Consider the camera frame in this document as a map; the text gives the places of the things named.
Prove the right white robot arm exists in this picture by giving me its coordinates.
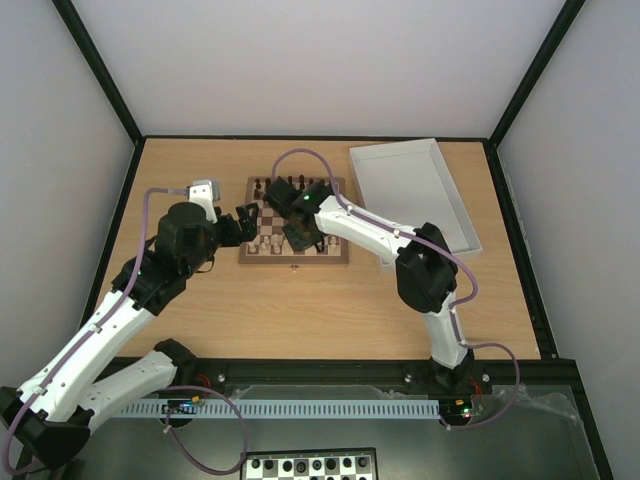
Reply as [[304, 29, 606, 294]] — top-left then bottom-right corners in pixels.
[[263, 177, 474, 392]]

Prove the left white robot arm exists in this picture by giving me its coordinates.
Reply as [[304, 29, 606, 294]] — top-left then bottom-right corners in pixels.
[[1, 202, 258, 471]]

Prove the wooden chess board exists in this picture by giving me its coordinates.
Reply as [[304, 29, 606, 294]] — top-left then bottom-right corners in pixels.
[[238, 176, 349, 268]]

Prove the printed checker calibration board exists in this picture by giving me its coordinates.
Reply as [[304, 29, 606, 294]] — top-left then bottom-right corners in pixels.
[[239, 448, 380, 480]]

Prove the white cardboard box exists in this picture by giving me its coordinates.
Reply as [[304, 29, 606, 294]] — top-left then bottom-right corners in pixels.
[[350, 139, 483, 261]]

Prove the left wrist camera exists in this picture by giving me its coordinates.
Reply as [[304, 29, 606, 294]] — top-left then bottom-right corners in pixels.
[[188, 179, 220, 204]]

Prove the black aluminium rail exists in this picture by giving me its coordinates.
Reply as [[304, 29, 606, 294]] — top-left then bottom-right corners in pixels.
[[139, 357, 581, 401]]

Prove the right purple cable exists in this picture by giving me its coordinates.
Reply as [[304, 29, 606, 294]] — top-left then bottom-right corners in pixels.
[[271, 148, 521, 431]]

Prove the purple cable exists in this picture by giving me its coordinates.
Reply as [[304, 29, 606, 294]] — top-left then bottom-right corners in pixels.
[[271, 148, 521, 431], [2, 185, 251, 476]]

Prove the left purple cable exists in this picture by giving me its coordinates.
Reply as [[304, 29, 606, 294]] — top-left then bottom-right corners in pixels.
[[2, 185, 251, 476]]

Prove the light blue cable duct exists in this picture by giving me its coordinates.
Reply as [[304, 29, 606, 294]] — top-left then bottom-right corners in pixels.
[[116, 399, 440, 420]]

